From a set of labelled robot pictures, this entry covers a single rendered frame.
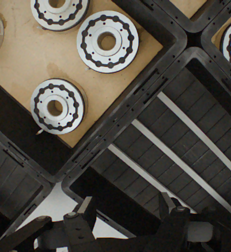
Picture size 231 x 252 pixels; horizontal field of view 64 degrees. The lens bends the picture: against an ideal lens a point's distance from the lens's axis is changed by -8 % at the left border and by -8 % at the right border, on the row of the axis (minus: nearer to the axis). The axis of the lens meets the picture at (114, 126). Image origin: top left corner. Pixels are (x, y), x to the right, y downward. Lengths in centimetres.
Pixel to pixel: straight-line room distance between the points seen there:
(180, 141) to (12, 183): 40
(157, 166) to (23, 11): 40
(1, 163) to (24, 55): 26
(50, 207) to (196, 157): 49
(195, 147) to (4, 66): 41
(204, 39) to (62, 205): 60
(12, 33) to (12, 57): 5
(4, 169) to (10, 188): 6
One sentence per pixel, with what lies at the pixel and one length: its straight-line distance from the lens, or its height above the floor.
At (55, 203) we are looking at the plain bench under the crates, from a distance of 69.
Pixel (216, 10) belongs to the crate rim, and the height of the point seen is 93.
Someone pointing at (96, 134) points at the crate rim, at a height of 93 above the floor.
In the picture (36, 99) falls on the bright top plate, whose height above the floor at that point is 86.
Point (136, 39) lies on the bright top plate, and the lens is 33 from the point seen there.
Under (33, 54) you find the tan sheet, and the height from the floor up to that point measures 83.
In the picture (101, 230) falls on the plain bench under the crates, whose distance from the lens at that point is 73.
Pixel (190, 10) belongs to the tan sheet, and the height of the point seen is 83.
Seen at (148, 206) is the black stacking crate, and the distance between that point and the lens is 48.
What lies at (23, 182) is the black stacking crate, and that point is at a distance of 51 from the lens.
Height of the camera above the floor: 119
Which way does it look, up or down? 72 degrees down
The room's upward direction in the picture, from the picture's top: 165 degrees counter-clockwise
